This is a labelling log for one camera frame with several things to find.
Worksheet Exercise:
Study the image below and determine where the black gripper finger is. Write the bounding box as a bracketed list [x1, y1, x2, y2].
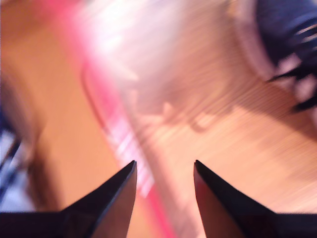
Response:
[58, 160, 138, 238]
[193, 160, 275, 238]

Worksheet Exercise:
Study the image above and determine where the blue suede white-striped shoe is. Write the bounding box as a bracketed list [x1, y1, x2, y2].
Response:
[256, 0, 317, 112]
[0, 123, 34, 211]

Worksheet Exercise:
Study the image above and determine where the red cardboard shoebox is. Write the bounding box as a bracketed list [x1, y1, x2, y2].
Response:
[0, 0, 179, 238]

